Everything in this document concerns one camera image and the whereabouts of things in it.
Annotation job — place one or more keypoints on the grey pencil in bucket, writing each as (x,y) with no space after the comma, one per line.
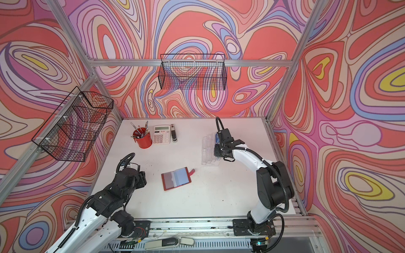
(135,127)

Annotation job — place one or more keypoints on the beige and black stapler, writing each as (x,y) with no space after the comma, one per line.
(173,133)

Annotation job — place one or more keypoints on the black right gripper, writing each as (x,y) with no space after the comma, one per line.
(218,152)

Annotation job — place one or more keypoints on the pink desk calculator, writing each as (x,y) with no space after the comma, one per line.
(161,135)

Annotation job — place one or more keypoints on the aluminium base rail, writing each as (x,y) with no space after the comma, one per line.
(291,234)

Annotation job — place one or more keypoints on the black wire basket on wall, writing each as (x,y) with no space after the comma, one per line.
(71,136)
(186,71)

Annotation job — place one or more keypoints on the clear plastic card tray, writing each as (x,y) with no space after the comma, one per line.
(207,150)

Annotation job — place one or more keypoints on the red metal pen bucket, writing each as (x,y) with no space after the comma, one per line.
(142,137)

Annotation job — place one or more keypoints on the black wire basket on back wall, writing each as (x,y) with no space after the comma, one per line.
(186,71)

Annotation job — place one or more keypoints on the black wire basket on left wall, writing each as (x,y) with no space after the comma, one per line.
(71,136)

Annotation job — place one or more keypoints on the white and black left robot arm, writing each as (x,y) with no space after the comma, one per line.
(102,218)

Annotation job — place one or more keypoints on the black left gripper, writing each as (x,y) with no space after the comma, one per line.
(142,179)

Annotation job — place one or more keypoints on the red leather card holder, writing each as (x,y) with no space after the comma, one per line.
(168,179)

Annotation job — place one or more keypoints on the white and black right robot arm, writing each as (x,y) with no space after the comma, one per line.
(274,187)

